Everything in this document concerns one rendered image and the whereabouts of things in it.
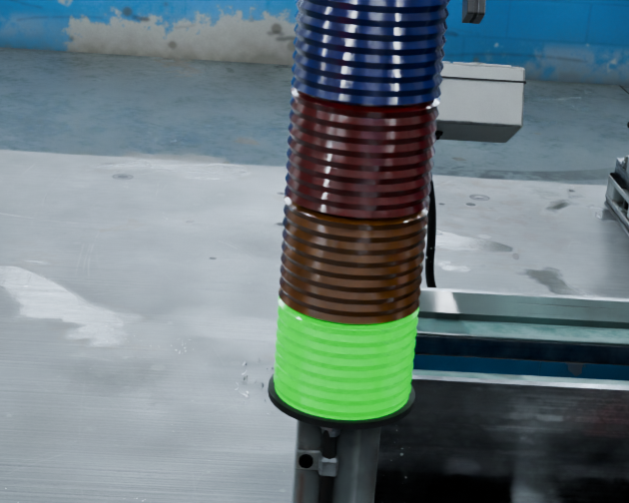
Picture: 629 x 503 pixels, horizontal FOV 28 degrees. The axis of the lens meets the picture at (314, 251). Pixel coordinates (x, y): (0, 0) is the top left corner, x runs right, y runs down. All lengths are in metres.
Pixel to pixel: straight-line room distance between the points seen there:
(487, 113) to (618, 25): 5.50
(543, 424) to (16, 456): 0.39
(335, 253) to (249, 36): 5.84
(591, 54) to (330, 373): 6.02
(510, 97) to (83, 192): 0.69
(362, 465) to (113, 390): 0.53
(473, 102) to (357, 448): 0.52
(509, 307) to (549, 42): 5.53
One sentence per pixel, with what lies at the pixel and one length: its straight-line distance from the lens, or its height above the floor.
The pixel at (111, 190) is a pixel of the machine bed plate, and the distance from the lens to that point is 1.57.
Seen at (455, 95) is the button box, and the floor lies 1.06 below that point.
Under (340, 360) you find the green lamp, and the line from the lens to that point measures 0.51.
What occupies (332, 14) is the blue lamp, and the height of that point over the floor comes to 1.20.
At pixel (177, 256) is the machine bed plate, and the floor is 0.80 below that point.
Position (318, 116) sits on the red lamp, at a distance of 0.48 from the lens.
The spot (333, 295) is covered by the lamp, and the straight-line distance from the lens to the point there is 0.50.
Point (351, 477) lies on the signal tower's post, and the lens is 0.56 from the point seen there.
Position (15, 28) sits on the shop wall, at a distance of 6.46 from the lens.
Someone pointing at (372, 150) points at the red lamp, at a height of 1.15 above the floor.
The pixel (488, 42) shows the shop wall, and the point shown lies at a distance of 6.40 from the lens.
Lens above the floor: 1.27
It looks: 20 degrees down
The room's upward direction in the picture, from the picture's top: 4 degrees clockwise
